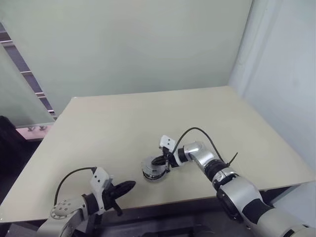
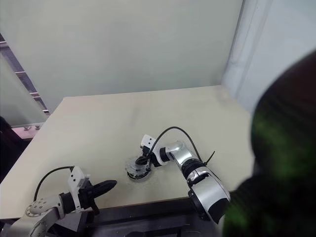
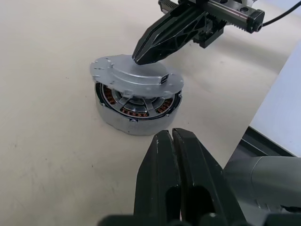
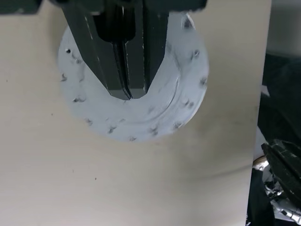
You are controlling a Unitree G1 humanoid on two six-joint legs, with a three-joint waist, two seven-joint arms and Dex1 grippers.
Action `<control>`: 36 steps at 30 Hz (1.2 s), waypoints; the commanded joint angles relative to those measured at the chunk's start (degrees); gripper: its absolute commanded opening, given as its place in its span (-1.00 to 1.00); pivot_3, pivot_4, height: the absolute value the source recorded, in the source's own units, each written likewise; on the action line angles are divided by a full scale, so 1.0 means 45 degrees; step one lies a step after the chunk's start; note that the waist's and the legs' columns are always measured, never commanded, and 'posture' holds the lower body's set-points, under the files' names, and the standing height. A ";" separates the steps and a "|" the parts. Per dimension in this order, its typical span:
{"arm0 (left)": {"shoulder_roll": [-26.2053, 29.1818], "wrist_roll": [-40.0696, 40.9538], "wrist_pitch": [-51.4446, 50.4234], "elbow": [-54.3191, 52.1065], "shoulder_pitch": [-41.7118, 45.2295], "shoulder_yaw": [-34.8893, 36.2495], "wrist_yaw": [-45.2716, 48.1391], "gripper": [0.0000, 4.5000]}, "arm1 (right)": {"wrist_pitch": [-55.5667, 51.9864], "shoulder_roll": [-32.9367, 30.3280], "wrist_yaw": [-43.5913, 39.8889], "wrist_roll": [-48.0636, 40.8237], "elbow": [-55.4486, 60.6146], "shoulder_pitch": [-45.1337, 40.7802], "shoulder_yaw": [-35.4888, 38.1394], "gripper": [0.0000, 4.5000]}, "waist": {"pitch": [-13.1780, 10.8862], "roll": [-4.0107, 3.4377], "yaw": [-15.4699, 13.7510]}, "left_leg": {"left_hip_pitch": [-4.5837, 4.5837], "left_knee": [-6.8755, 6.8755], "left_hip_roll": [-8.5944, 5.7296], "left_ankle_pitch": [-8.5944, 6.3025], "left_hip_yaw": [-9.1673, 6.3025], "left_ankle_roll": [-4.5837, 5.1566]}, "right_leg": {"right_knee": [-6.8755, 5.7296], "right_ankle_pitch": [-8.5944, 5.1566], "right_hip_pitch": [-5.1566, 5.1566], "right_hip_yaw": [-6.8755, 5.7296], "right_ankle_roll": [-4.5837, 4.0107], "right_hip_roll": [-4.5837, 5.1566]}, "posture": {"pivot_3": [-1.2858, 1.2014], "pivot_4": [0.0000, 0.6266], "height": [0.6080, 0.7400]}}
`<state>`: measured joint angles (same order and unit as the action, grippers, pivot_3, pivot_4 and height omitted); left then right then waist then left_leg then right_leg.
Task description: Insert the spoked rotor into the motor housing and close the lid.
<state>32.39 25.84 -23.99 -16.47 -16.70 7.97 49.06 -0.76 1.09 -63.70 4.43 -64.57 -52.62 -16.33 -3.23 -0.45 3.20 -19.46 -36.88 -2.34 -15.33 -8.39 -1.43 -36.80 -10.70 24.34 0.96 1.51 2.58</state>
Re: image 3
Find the dark table edge strip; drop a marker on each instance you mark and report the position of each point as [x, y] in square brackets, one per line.
[254, 143]

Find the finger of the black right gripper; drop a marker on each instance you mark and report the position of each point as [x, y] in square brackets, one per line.
[164, 47]

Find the silver motor housing lid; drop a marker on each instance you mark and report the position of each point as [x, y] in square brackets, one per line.
[131, 75]

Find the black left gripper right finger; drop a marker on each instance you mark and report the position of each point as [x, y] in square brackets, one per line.
[204, 183]

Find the silver robot torso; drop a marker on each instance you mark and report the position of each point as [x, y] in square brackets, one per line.
[270, 183]

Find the spoked rotor with black rim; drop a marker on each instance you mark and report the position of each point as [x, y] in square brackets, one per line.
[150, 106]

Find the grey motor housing copper windings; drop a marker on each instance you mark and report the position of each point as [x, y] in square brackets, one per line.
[131, 128]

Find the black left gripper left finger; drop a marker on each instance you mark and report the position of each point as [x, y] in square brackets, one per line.
[157, 179]

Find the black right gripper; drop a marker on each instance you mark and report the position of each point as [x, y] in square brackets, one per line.
[235, 16]

